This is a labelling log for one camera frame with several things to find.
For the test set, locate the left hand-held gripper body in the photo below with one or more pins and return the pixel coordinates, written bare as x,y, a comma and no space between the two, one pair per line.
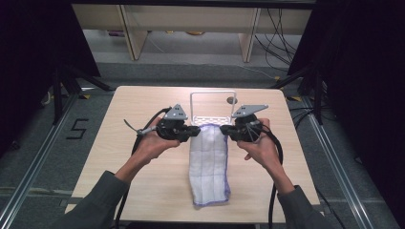
173,122

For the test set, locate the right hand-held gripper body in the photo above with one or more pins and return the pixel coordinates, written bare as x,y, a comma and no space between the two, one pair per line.
246,125

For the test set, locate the white plastic towel rack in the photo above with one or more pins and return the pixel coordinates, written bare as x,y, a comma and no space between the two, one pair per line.
212,119

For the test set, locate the white cloth with purple edge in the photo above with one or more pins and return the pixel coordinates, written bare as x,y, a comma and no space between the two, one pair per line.
208,165

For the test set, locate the person's right hand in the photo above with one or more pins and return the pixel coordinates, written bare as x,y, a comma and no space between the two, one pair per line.
262,149

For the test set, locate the person's left hand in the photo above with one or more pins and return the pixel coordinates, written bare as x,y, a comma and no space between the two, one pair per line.
153,146

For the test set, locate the black metal stand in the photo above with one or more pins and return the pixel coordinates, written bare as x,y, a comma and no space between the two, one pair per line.
68,86
313,89

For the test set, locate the light wooden desk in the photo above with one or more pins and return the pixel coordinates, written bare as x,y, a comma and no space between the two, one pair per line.
191,19

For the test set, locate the black curtain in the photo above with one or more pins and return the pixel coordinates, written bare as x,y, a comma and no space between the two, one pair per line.
363,79
35,57

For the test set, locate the aluminium floor rail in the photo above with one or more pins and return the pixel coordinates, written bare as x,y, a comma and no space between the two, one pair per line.
35,162
334,159

